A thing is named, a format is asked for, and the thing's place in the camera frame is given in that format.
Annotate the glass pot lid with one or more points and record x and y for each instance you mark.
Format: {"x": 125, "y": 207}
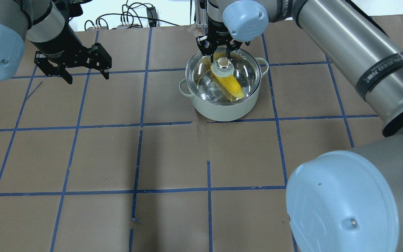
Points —
{"x": 248, "y": 71}

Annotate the aluminium frame post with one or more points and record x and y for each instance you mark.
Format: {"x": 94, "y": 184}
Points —
{"x": 201, "y": 13}

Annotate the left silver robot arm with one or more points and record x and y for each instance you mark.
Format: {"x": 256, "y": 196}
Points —
{"x": 45, "y": 23}

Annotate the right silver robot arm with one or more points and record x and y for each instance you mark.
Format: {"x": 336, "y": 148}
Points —
{"x": 340, "y": 133}

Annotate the black power adapter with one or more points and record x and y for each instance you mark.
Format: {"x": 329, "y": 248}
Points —
{"x": 152, "y": 16}

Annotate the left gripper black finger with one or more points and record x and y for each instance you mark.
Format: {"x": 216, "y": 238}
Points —
{"x": 50, "y": 70}
{"x": 97, "y": 58}

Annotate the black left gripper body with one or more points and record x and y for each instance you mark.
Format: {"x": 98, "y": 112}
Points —
{"x": 58, "y": 46}

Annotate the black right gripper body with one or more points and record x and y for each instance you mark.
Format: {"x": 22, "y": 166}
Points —
{"x": 216, "y": 30}

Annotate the steel pot with green handles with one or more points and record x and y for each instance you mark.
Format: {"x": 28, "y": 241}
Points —
{"x": 218, "y": 112}

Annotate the yellow corn cob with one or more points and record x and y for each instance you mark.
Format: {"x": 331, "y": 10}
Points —
{"x": 223, "y": 70}

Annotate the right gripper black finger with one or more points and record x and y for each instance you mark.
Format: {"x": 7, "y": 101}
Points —
{"x": 234, "y": 47}
{"x": 204, "y": 45}

